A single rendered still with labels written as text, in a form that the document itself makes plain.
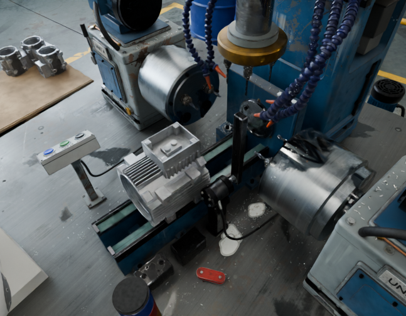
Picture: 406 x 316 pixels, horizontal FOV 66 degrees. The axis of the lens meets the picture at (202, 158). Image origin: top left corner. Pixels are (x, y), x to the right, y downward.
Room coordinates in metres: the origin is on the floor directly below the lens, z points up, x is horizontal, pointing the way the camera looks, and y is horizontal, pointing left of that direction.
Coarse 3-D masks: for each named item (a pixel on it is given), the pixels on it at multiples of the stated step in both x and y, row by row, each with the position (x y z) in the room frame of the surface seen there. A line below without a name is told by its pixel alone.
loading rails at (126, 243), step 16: (224, 144) 0.78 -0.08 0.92; (208, 160) 0.71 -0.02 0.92; (224, 160) 0.76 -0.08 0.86; (256, 160) 0.71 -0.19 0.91; (256, 176) 0.72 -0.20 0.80; (128, 208) 0.53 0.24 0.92; (192, 208) 0.53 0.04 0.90; (96, 224) 0.48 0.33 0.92; (112, 224) 0.48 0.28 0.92; (128, 224) 0.50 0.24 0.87; (144, 224) 0.47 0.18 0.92; (160, 224) 0.46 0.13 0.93; (176, 224) 0.49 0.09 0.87; (192, 224) 0.53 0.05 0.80; (112, 240) 0.46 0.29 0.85; (128, 240) 0.42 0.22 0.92; (144, 240) 0.42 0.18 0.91; (160, 240) 0.45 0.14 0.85; (112, 256) 0.39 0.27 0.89; (128, 256) 0.39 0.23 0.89; (144, 256) 0.41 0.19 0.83; (128, 272) 0.38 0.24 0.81
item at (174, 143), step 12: (168, 132) 0.64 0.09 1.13; (180, 132) 0.65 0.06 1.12; (144, 144) 0.58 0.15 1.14; (156, 144) 0.61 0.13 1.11; (168, 144) 0.59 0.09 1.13; (180, 144) 0.59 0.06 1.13; (192, 144) 0.57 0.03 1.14; (156, 156) 0.54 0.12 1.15; (168, 156) 0.56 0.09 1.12; (180, 156) 0.55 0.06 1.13; (192, 156) 0.57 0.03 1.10; (168, 168) 0.52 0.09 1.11; (180, 168) 0.54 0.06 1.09
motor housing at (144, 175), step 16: (144, 160) 0.56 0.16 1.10; (128, 176) 0.51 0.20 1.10; (144, 176) 0.51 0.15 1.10; (160, 176) 0.52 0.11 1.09; (176, 176) 0.53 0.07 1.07; (208, 176) 0.55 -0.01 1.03; (128, 192) 0.55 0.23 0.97; (176, 192) 0.49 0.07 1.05; (192, 192) 0.51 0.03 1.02; (144, 208) 0.51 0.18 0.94; (160, 208) 0.45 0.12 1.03; (176, 208) 0.48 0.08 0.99
